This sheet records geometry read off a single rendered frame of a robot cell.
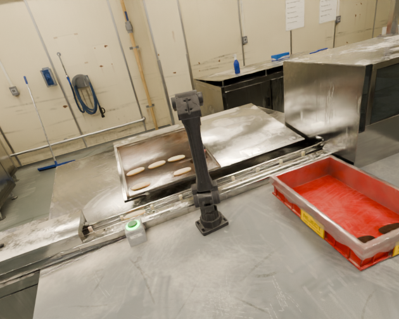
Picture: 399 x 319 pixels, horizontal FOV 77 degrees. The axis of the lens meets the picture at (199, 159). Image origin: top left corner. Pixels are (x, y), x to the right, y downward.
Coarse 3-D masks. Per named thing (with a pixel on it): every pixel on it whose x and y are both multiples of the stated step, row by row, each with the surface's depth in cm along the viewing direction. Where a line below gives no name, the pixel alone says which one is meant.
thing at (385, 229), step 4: (392, 224) 86; (396, 224) 86; (380, 228) 86; (384, 228) 85; (388, 228) 85; (392, 228) 84; (384, 232) 84; (364, 236) 84; (368, 236) 84; (372, 236) 84; (360, 240) 83; (364, 240) 82; (368, 240) 82
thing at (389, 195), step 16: (320, 160) 114; (336, 160) 112; (272, 176) 109; (288, 176) 111; (304, 176) 115; (320, 176) 118; (336, 176) 114; (352, 176) 105; (368, 176) 98; (288, 192) 99; (368, 192) 100; (384, 192) 93; (304, 208) 91; (320, 224) 84; (336, 224) 79; (336, 240) 79; (352, 240) 73; (384, 240) 71; (368, 256) 70
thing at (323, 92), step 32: (288, 64) 140; (320, 64) 119; (352, 64) 104; (384, 64) 101; (288, 96) 149; (320, 96) 125; (352, 96) 108; (320, 128) 132; (352, 128) 113; (384, 128) 116; (352, 160) 119
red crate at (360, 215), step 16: (272, 192) 114; (304, 192) 111; (320, 192) 109; (336, 192) 107; (352, 192) 105; (320, 208) 101; (336, 208) 99; (352, 208) 97; (368, 208) 96; (384, 208) 94; (352, 224) 90; (368, 224) 89; (384, 224) 88; (352, 256) 76; (384, 256) 76
